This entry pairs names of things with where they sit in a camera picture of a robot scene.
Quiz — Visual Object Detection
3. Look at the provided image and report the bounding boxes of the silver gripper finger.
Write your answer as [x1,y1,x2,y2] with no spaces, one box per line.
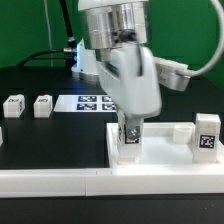
[117,109,125,144]
[125,118,144,142]

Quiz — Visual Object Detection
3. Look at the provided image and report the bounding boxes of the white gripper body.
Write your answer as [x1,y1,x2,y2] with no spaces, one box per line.
[98,44,162,118]

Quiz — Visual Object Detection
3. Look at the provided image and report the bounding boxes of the white square table top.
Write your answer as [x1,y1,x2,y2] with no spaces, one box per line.
[107,122,224,167]

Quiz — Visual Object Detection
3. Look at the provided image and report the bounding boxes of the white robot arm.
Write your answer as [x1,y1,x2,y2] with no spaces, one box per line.
[78,0,161,143]

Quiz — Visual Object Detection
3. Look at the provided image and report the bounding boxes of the white sheet with tags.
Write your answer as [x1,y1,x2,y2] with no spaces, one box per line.
[54,95,116,112]

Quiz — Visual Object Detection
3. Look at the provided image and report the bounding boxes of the white front obstacle bar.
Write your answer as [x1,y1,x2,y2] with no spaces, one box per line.
[0,165,224,198]

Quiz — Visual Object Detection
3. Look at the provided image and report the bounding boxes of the white block at left edge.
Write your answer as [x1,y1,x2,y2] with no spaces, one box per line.
[0,127,3,147]

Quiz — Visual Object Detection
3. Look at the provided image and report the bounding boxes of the black cable bundle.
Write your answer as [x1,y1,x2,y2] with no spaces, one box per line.
[16,0,78,69]

